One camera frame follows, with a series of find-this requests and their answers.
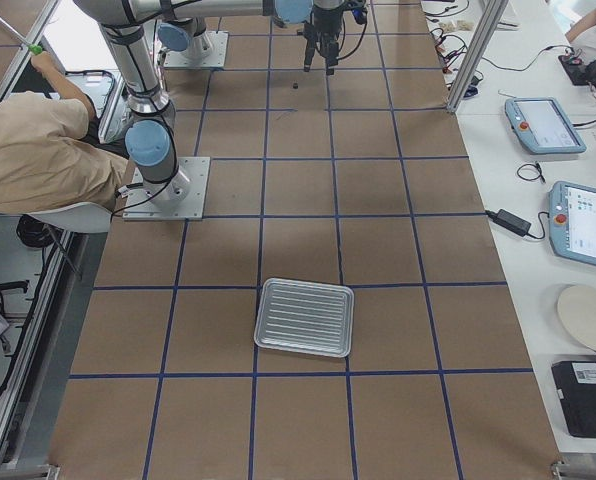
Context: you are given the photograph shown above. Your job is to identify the person in beige shirt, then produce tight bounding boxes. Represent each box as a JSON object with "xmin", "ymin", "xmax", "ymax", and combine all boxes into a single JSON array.
[{"xmin": 0, "ymin": 52, "xmax": 128, "ymax": 214}]

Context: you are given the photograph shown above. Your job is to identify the white chair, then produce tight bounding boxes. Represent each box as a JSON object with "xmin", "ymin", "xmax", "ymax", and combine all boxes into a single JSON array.
[{"xmin": 28, "ymin": 202, "xmax": 112, "ymax": 279}]

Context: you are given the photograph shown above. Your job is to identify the aluminium frame post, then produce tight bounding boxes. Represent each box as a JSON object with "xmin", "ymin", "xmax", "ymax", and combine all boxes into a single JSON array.
[{"xmin": 446, "ymin": 0, "xmax": 508, "ymax": 114}]

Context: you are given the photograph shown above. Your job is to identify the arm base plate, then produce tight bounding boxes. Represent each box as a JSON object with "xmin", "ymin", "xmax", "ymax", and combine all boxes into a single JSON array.
[
  {"xmin": 121, "ymin": 157, "xmax": 211, "ymax": 221},
  {"xmin": 162, "ymin": 31, "xmax": 229, "ymax": 70}
]

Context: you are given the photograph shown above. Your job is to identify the black laptop box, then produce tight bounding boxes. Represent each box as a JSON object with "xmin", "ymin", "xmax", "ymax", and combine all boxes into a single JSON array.
[{"xmin": 551, "ymin": 361, "xmax": 596, "ymax": 439}]

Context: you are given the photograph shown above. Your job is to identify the teach pendant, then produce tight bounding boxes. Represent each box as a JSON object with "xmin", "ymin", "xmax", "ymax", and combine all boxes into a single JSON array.
[
  {"xmin": 504, "ymin": 97, "xmax": 587, "ymax": 155},
  {"xmin": 548, "ymin": 181, "xmax": 596, "ymax": 266}
]

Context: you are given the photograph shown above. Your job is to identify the beige round plate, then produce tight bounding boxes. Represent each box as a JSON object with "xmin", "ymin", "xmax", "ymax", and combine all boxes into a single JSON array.
[{"xmin": 557, "ymin": 285, "xmax": 596, "ymax": 351}]

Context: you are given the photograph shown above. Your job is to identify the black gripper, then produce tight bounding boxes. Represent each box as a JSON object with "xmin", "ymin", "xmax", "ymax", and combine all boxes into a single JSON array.
[{"xmin": 302, "ymin": 0, "xmax": 345, "ymax": 75}]

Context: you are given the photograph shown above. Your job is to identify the black power adapter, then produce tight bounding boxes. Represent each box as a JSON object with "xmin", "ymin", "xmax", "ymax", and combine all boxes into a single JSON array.
[{"xmin": 485, "ymin": 209, "xmax": 531, "ymax": 237}]

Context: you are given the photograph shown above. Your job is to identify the near teach pendant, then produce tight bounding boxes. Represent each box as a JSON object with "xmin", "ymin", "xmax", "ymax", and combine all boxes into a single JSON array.
[{"xmin": 548, "ymin": 181, "xmax": 596, "ymax": 266}]

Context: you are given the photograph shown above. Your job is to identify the far teach pendant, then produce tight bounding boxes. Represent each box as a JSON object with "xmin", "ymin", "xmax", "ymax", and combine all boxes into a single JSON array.
[{"xmin": 504, "ymin": 97, "xmax": 587, "ymax": 155}]

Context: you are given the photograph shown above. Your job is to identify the silver ribbed metal tray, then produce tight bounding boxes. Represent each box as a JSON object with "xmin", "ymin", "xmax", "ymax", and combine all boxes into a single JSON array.
[{"xmin": 254, "ymin": 278, "xmax": 354, "ymax": 358}]

